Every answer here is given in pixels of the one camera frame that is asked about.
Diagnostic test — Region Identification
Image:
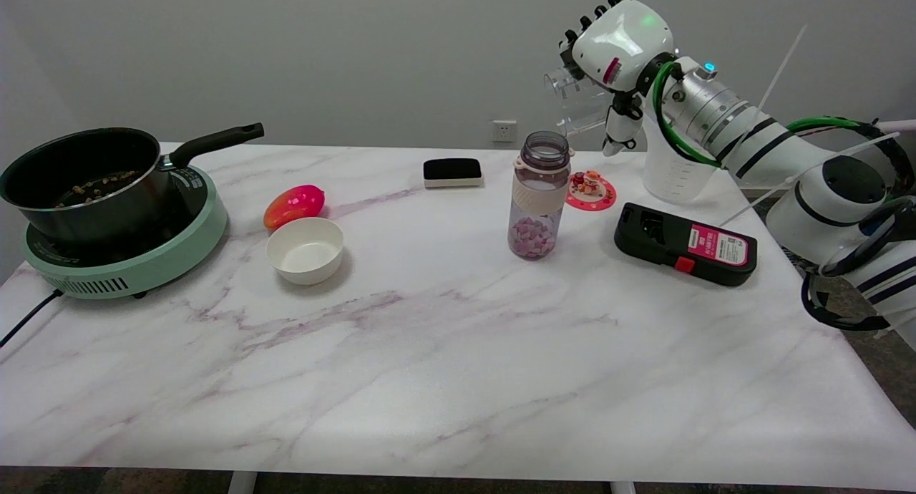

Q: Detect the mint green induction cooker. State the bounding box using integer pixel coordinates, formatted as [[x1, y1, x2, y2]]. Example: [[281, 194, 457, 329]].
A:
[[21, 163, 229, 300]]

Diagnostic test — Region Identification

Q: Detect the green robot cable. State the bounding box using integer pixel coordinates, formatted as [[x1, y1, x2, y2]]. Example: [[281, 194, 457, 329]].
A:
[[652, 60, 882, 170]]

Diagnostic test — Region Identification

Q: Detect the black whiteboard eraser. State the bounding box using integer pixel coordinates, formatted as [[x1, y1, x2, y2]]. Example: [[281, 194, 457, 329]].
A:
[[423, 158, 484, 189]]

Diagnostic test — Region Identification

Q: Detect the black saucepan with handle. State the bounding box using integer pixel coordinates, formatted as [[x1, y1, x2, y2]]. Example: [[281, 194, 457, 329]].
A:
[[0, 122, 265, 248]]

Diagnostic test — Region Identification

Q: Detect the black device with red label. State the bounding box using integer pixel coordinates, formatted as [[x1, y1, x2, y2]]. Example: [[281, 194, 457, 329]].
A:
[[613, 202, 759, 288]]

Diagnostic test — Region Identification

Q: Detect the white zip tie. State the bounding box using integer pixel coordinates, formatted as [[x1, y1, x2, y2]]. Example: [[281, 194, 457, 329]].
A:
[[718, 132, 902, 227], [754, 24, 809, 117]]

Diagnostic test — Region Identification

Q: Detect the clear graduated measuring cup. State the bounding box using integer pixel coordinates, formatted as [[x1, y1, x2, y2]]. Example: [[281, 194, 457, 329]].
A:
[[642, 111, 719, 205]]

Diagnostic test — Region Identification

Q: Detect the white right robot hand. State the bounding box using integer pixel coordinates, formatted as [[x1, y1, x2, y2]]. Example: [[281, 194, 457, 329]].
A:
[[560, 0, 678, 158]]

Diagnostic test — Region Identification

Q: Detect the black power cord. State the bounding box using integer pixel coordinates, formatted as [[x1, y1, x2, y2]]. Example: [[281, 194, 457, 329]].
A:
[[0, 289, 64, 349]]

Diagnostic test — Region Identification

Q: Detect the clear measuring cup with spout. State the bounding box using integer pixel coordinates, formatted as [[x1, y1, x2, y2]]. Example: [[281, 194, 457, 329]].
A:
[[543, 65, 618, 137]]

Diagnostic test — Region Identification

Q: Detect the clear purple water bottle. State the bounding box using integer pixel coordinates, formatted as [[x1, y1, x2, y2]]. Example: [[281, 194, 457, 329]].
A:
[[507, 130, 575, 261]]

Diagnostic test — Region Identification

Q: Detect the white bowl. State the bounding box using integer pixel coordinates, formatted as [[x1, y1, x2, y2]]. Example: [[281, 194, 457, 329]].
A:
[[265, 217, 345, 286]]

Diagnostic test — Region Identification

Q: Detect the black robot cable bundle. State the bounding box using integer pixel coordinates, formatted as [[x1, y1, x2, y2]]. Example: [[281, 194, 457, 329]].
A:
[[799, 122, 916, 332]]

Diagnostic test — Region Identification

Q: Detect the red orange toy mango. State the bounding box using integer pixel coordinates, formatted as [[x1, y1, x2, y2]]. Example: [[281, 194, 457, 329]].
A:
[[263, 185, 326, 231]]

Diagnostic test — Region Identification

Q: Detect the round coaster with small figurines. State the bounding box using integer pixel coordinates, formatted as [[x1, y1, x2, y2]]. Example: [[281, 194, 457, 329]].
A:
[[565, 170, 617, 212]]

